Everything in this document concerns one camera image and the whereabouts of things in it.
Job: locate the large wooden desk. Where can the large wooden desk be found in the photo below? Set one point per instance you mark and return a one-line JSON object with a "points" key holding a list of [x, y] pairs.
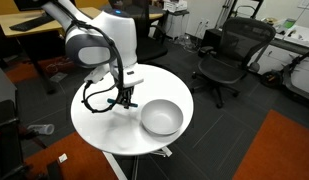
{"points": [[14, 21]]}

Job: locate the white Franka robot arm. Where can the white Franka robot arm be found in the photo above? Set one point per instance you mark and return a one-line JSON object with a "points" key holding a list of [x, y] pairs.
{"points": [[124, 36]]}

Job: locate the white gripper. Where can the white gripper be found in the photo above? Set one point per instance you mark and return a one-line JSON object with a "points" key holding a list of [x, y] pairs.
{"points": [[130, 77]]}

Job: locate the small wooden desk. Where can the small wooden desk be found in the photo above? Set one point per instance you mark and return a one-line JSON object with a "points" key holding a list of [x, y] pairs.
{"points": [[157, 15]]}

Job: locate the clear plastic cup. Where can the clear plastic cup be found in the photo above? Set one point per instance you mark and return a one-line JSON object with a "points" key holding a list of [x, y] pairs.
{"points": [[44, 129]]}

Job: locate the grey cabinet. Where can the grey cabinet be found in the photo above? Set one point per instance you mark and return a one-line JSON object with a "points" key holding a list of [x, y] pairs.
{"points": [[2, 86]]}

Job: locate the black floor box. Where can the black floor box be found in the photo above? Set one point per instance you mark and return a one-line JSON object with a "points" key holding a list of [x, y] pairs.
{"points": [[212, 38]]}

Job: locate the green box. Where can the green box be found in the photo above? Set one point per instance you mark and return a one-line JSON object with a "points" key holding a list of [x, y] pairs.
{"points": [[289, 23]]}

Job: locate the white cabinet under printer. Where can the white cabinet under printer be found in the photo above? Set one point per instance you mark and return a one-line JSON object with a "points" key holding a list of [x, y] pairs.
{"points": [[176, 25]]}

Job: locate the black metal stand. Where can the black metal stand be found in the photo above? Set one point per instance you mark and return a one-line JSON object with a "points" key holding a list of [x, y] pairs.
{"points": [[232, 10]]}

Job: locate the white counter with cabinets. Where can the white counter with cabinets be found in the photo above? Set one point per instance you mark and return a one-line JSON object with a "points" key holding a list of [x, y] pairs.
{"points": [[277, 56]]}

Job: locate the black keyboard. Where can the black keyboard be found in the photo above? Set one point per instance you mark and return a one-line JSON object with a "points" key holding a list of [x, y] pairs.
{"points": [[27, 25]]}

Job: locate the grey power strip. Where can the grey power strip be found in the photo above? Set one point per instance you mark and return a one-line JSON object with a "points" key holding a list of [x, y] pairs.
{"points": [[58, 77]]}

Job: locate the white round bowl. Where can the white round bowl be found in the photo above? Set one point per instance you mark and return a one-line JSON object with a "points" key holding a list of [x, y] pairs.
{"points": [[162, 116]]}

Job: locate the black monitor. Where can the black monitor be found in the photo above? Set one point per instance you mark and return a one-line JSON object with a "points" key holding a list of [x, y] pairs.
{"points": [[27, 4]]}

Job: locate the black chair with armrest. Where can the black chair with armrest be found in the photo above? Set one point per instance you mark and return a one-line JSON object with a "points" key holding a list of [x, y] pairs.
{"points": [[7, 150]]}

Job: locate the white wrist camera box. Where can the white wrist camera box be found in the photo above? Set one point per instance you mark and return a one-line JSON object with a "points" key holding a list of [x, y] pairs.
{"points": [[98, 74]]}

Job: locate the small white paper tag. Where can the small white paper tag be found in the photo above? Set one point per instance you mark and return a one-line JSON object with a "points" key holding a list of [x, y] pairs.
{"points": [[62, 158]]}

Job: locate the black electric scooter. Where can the black electric scooter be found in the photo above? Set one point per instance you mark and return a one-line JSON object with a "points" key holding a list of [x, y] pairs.
{"points": [[272, 79]]}

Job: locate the black mesh office chair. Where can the black mesh office chair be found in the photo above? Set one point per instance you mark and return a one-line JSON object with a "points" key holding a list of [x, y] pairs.
{"points": [[217, 68]]}

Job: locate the white printer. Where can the white printer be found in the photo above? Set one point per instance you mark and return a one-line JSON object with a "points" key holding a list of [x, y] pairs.
{"points": [[175, 5]]}

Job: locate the white table base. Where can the white table base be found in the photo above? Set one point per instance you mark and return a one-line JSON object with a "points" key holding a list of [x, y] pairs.
{"points": [[112, 163]]}

